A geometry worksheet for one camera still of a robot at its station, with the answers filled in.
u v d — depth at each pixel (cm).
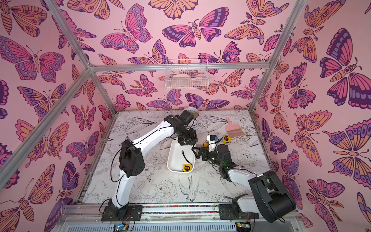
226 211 73
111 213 64
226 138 100
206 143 99
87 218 74
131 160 53
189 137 78
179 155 92
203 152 76
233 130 107
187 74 95
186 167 87
